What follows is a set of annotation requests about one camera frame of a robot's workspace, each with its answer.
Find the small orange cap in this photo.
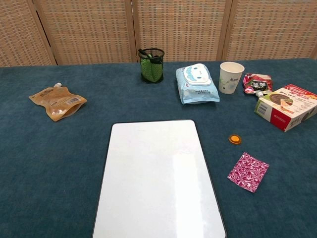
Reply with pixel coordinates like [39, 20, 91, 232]
[228, 134, 242, 145]

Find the pink patterned packet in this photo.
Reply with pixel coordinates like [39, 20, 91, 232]
[227, 152, 270, 193]

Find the white rectangular board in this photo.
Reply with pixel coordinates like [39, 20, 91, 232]
[92, 119, 227, 238]

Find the green item in holder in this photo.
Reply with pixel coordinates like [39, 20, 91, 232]
[140, 53, 163, 83]

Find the light blue wet wipes pack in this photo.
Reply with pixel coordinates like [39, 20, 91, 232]
[175, 62, 220, 106]

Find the white paper cup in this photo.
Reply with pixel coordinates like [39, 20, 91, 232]
[218, 61, 245, 95]

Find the brown spout pouch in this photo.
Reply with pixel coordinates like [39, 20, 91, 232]
[28, 82, 88, 122]

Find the red spout pouch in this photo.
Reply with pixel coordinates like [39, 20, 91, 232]
[242, 72, 274, 98]

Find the woven bamboo folding screen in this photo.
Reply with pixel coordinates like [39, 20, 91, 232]
[0, 0, 317, 67]

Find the dark blue table cover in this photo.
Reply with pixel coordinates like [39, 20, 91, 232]
[0, 58, 317, 238]

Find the red and white food box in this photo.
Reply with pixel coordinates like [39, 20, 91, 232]
[254, 84, 317, 133]

